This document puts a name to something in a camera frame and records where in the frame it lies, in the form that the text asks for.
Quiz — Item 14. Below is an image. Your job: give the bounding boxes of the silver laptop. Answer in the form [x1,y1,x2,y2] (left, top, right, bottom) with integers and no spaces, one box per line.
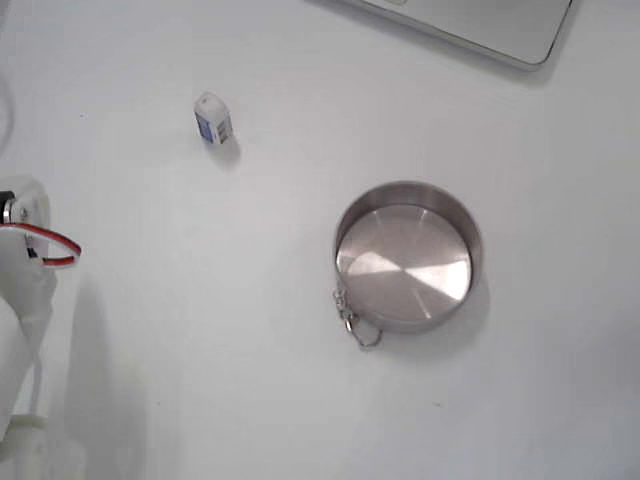
[304,0,586,69]

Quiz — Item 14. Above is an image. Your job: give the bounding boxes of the round metal bowl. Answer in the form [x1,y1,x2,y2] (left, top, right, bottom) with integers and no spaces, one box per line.
[333,179,485,335]

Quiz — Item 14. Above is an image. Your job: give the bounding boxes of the small white and blue box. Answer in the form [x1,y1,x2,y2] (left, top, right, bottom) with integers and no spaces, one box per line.
[193,91,235,147]

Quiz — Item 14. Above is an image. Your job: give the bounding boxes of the red and black servo cable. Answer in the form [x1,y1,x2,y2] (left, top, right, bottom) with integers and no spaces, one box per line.
[0,223,84,270]

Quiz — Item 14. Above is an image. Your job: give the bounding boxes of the metal keyring chain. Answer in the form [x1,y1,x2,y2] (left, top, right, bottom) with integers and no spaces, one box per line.
[330,284,385,351]

